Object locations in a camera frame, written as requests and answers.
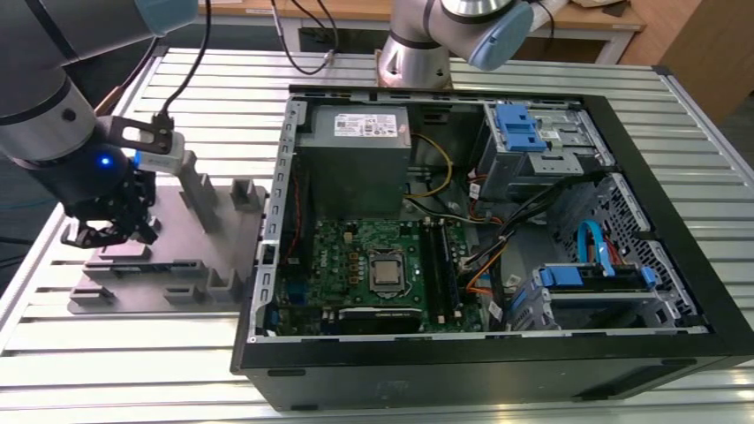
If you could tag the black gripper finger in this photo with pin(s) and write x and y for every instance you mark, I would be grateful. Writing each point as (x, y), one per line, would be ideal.
(143, 207)
(94, 232)

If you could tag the RAM stick with blue label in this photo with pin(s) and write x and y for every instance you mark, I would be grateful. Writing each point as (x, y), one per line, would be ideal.
(159, 267)

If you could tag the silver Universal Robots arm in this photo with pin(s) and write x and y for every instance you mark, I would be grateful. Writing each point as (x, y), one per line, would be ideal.
(47, 119)

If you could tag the black RAM slot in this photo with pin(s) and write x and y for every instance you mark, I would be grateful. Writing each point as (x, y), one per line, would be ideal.
(441, 265)
(429, 265)

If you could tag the grey parts rack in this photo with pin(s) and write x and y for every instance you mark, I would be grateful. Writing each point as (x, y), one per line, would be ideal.
(194, 247)

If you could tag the green motherboard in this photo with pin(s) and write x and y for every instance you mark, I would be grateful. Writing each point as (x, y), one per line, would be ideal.
(335, 265)

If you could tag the grey power supply unit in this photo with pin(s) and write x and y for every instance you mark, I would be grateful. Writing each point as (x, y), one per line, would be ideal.
(354, 176)

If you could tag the silver CPU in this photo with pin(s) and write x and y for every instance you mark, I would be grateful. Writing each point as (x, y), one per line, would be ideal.
(389, 270)

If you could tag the black graphics card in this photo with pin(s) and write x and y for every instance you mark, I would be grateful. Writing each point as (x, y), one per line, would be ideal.
(377, 320)

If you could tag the black open PC case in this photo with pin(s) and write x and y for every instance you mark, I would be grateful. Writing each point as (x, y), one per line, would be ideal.
(413, 384)

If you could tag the blue disk carrier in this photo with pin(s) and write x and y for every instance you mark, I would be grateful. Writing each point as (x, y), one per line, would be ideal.
(518, 119)

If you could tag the silver metal drive cage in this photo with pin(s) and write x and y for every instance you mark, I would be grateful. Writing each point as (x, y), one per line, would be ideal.
(554, 163)

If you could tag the hard disk in blue carrier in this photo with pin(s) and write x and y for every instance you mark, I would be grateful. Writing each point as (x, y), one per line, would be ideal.
(562, 278)

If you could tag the silver metal disk bay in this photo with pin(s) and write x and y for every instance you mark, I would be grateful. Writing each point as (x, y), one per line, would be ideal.
(596, 300)

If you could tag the wooden cabinet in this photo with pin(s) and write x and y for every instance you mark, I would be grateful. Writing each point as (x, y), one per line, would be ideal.
(706, 53)

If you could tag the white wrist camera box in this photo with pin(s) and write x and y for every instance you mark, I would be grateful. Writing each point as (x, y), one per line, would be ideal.
(162, 154)

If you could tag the wooden desk with white frame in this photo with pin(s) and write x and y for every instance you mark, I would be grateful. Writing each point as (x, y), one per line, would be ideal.
(589, 20)

